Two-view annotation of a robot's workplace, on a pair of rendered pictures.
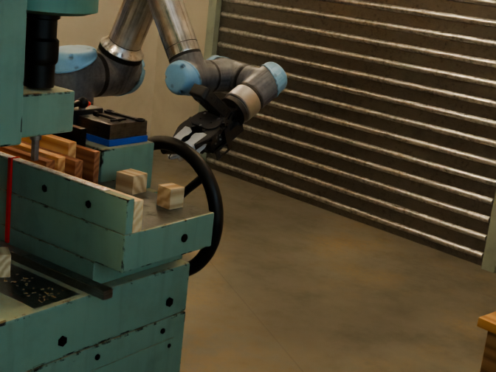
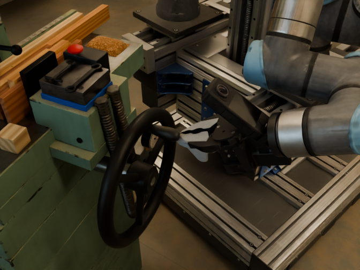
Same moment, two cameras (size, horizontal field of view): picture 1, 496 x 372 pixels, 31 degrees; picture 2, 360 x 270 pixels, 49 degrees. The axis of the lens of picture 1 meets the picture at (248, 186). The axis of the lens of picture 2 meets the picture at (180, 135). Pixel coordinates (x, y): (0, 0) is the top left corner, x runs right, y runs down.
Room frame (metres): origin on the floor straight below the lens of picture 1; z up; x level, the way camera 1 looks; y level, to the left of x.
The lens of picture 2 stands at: (1.66, -0.38, 1.39)
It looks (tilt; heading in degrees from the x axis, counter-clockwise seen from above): 41 degrees down; 79
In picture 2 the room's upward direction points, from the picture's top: straight up
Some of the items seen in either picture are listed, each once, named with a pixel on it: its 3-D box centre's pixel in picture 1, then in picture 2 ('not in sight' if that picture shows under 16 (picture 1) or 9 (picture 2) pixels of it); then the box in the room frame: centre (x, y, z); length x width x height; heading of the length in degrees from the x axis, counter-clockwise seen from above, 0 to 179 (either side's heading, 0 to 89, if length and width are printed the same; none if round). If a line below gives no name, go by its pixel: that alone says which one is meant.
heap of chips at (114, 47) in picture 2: not in sight; (105, 43); (1.65, 0.54, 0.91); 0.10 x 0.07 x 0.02; 145
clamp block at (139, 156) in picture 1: (100, 161); (83, 105); (1.60, 0.28, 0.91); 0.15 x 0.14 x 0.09; 55
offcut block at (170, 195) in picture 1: (170, 195); not in sight; (1.40, 0.13, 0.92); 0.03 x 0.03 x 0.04; 49
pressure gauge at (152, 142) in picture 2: not in sight; (149, 139); (1.74, 0.45, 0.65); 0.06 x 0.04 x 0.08; 55
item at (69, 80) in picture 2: (102, 122); (80, 74); (1.60, 0.28, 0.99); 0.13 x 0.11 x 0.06; 55
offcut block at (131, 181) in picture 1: (131, 181); (13, 138); (1.47, 0.20, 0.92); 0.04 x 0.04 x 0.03; 58
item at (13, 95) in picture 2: (48, 154); (47, 79); (1.53, 0.36, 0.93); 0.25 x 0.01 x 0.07; 55
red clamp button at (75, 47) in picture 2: not in sight; (75, 49); (1.60, 0.32, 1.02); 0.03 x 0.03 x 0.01
